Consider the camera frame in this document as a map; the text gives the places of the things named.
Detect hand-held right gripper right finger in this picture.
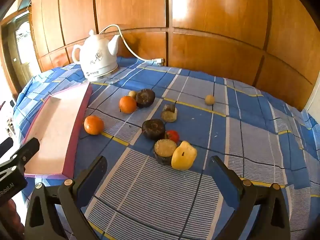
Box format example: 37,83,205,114
208,156,290,240

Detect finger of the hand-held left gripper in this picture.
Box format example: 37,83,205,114
0,137,14,159
0,138,40,173

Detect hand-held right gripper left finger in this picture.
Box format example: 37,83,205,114
24,156,108,240

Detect pink rimmed white tray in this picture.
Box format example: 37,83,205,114
21,82,93,180

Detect yellow banana bunch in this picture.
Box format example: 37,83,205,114
171,141,198,171

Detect orange mandarin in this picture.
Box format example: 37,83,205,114
84,115,104,136
119,96,137,114

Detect dark cylinder with tan top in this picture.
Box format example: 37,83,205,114
161,110,178,123
153,139,177,166

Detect small red tomato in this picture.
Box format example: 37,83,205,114
165,130,180,143

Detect dark brown round fruit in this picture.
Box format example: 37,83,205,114
135,89,156,109
141,119,166,141

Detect person's left forearm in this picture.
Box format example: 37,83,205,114
0,198,25,240

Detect blue plaid tablecloth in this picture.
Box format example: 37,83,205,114
14,56,320,240

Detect wooden glass door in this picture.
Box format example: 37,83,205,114
1,12,38,95

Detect white ceramic electric kettle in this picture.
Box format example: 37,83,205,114
72,29,120,82

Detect white kettle power cable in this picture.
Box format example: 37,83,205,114
99,24,157,63

